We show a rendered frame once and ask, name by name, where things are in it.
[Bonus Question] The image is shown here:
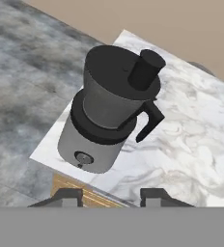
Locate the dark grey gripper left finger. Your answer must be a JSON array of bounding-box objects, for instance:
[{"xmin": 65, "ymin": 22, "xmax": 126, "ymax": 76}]
[{"xmin": 28, "ymin": 187, "xmax": 84, "ymax": 208}]

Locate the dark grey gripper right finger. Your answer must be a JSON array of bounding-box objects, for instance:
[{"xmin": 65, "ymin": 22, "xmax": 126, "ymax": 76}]
[{"xmin": 139, "ymin": 187, "xmax": 196, "ymax": 208}]

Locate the grey blender with black jug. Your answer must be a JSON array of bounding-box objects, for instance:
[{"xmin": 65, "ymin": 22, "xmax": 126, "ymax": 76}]
[{"xmin": 56, "ymin": 69, "xmax": 166, "ymax": 175}]

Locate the black blender lid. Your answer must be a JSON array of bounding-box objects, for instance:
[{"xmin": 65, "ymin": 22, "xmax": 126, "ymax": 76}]
[{"xmin": 84, "ymin": 44, "xmax": 167, "ymax": 101}]

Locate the wooden cabinet front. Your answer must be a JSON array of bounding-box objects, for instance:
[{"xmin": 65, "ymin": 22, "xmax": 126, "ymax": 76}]
[{"xmin": 49, "ymin": 173, "xmax": 131, "ymax": 208}]

